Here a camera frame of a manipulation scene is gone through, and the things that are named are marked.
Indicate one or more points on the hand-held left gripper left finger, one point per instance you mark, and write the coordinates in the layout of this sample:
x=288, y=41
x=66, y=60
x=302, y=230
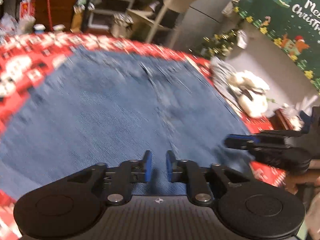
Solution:
x=148, y=166

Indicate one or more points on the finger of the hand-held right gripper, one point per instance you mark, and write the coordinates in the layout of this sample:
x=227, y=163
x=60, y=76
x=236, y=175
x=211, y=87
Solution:
x=242, y=137
x=236, y=145

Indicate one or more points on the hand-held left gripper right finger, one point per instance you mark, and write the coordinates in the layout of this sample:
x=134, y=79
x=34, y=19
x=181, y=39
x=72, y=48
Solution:
x=170, y=166

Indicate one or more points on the blue jeans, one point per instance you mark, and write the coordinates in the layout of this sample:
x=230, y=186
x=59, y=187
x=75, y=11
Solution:
x=100, y=110

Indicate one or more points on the person's right hand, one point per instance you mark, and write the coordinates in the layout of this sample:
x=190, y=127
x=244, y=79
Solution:
x=297, y=181

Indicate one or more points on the wooden nightstand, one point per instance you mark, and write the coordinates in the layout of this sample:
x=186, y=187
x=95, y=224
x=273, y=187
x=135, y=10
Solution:
x=281, y=120

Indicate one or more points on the dark blue knit hat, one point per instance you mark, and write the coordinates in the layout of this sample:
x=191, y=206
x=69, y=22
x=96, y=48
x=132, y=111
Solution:
x=305, y=122

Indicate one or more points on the cream sweater with maroon stripes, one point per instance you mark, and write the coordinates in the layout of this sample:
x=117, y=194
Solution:
x=250, y=102

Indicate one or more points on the grey knit garment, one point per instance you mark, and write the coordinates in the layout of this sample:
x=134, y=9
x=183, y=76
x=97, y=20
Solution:
x=220, y=75

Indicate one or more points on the small Christmas tree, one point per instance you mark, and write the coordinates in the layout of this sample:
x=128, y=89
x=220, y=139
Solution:
x=220, y=45

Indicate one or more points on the white hanging cloth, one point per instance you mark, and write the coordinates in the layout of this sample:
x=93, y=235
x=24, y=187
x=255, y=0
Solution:
x=241, y=39

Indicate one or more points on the grey refrigerator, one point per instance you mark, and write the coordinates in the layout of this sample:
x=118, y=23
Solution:
x=200, y=25

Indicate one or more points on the green Christmas banner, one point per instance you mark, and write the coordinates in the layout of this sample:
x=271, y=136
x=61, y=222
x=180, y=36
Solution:
x=275, y=17

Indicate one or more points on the white tote bag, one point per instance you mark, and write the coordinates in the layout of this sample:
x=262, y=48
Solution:
x=121, y=26

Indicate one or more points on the black desk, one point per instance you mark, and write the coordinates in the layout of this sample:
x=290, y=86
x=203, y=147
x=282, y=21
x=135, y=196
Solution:
x=87, y=17

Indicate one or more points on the brown paper bag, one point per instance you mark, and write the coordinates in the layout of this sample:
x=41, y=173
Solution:
x=77, y=21

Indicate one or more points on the white bowl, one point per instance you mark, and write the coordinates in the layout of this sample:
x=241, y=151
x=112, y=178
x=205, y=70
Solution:
x=59, y=28

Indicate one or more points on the red patterned blanket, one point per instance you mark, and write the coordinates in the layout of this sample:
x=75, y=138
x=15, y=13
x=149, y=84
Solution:
x=20, y=62

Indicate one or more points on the blue bowl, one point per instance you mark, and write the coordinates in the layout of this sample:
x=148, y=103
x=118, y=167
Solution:
x=39, y=28

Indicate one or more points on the wooden drawer cabinet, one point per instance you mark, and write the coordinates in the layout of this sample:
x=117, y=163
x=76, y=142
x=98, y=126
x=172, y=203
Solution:
x=60, y=10

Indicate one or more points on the plain white plastic bag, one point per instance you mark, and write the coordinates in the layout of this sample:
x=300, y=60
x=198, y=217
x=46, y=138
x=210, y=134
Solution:
x=26, y=25

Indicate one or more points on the white red printed plastic bag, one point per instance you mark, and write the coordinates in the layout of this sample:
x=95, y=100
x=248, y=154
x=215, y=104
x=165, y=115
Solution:
x=8, y=23

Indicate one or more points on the red carton box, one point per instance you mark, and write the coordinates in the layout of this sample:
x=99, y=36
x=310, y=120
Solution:
x=27, y=7

